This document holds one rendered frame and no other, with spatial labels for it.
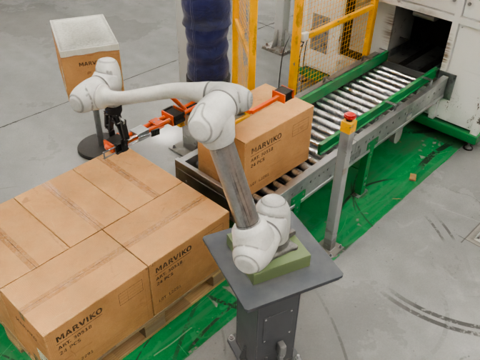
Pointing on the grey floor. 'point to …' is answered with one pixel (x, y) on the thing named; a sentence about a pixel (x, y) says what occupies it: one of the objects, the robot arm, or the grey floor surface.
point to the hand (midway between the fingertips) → (118, 142)
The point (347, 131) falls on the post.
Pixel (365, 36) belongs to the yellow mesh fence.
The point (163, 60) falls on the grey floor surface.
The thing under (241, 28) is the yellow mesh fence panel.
